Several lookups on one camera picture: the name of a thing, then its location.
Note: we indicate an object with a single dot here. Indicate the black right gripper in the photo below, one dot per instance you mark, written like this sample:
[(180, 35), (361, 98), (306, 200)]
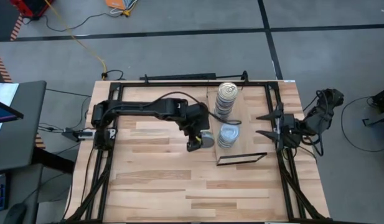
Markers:
[(289, 130)]

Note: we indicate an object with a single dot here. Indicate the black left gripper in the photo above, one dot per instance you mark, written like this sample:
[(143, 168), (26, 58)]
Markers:
[(194, 119)]

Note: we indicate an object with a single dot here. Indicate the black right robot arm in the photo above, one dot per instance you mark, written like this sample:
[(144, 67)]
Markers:
[(319, 118)]

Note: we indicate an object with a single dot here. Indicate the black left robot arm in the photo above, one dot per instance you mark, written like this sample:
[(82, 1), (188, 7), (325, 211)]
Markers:
[(142, 109)]

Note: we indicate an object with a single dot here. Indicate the yellow tape tag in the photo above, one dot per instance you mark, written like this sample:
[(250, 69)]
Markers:
[(198, 138)]

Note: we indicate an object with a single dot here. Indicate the thin wooden board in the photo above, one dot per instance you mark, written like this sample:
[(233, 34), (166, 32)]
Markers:
[(246, 137)]

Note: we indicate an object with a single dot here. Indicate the long black bar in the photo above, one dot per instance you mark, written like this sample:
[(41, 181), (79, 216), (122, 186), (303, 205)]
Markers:
[(179, 76)]

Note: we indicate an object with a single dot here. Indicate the black metal stand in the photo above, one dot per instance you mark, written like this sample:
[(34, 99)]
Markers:
[(383, 101)]

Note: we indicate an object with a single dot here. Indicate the orange box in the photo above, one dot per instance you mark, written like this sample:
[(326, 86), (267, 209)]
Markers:
[(115, 3)]

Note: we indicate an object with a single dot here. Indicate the grey side desk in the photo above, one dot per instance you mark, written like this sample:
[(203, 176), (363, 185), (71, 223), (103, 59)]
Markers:
[(30, 130), (23, 189)]

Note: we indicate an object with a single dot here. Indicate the black computer mouse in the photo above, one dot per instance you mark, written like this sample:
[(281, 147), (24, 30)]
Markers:
[(15, 214)]

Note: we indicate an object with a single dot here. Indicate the black monitor blue screen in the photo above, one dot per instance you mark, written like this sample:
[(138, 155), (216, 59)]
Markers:
[(2, 113)]

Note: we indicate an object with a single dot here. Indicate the white paper sheet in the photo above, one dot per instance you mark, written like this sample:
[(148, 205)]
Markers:
[(6, 91)]

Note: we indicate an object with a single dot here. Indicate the dark mat hazard-striped edge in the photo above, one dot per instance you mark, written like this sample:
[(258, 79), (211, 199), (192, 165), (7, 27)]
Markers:
[(2, 70), (2, 18)]

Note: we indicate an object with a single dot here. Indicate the red black equipment case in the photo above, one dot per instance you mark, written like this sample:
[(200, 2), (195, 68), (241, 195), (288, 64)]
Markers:
[(33, 7)]

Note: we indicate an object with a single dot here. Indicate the black aluminium rig frame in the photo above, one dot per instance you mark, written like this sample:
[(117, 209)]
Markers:
[(179, 84)]

